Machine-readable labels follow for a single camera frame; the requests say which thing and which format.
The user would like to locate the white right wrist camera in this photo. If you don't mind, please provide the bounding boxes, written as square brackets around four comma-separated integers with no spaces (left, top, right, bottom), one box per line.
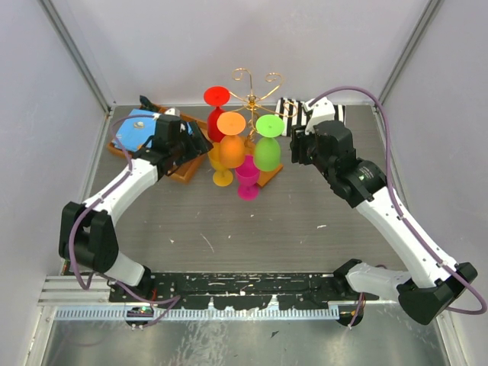
[303,97,339,125]

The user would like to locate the gold wire glass rack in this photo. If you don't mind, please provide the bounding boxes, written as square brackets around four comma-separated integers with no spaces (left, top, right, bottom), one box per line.
[228,68,298,188]

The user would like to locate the green plastic wine glass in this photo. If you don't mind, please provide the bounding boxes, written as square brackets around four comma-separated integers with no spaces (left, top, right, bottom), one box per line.
[254,114,284,172]

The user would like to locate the dark patterned cloth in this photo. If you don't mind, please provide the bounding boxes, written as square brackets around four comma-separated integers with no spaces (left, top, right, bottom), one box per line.
[140,95,160,113]

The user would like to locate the wooden compartment tray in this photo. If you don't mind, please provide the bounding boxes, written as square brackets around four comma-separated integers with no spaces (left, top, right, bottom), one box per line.
[107,108,207,183]

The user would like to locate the yellow plastic wine glass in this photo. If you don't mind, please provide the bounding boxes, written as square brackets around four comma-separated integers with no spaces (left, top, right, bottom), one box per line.
[207,143,233,187]

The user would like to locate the orange plastic wine glass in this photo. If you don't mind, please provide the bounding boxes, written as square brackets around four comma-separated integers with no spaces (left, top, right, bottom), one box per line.
[217,111,246,169]

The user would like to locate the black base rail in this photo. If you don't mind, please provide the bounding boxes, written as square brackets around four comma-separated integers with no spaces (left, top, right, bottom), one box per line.
[110,271,382,310]

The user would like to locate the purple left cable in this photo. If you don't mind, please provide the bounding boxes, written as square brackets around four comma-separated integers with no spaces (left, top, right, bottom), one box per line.
[68,114,182,329]

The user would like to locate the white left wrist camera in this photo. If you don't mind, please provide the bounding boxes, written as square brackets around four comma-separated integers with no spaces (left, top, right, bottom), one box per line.
[164,108,181,117]

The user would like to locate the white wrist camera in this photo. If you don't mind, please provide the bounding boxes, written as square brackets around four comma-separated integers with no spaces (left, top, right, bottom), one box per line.
[164,108,181,117]
[303,97,339,125]

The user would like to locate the blue patterned cloth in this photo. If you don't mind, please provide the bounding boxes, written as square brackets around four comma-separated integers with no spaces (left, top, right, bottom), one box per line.
[111,109,194,153]

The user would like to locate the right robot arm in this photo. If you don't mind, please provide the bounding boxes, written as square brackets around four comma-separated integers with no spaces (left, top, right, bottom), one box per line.
[290,120,477,325]

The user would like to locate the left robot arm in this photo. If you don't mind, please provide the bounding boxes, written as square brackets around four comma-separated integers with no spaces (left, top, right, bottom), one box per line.
[59,109,213,302]

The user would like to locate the black white striped cloth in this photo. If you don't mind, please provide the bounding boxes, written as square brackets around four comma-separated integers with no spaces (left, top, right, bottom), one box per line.
[274,98,346,136]

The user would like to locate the red plastic wine glass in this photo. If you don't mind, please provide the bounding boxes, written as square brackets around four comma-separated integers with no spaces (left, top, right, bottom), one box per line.
[204,85,230,143]

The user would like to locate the pink plastic wine glass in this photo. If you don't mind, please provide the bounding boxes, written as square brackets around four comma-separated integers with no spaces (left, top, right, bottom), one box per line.
[235,155,261,201]

